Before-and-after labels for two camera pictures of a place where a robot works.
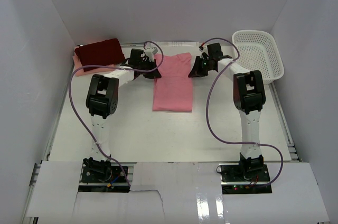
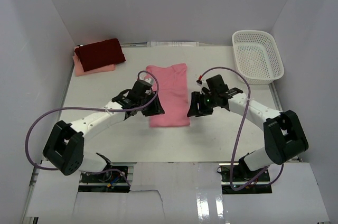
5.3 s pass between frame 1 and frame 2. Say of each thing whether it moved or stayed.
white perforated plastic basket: stayed
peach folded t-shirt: stayed
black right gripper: moved
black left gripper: moved
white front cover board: stayed
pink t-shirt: moved
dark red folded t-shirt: stayed
